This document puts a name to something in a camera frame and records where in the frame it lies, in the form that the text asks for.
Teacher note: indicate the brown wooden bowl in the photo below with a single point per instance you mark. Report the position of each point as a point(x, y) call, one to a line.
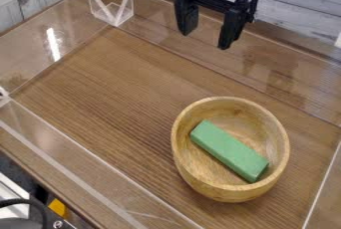
point(254, 126)

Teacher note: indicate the green rectangular block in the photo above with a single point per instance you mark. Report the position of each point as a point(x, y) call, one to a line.
point(242, 159)

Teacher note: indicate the clear acrylic corner bracket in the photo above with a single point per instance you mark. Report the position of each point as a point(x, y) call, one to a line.
point(115, 14)

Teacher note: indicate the clear acrylic tray wall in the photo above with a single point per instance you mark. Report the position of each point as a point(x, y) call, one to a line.
point(94, 189)

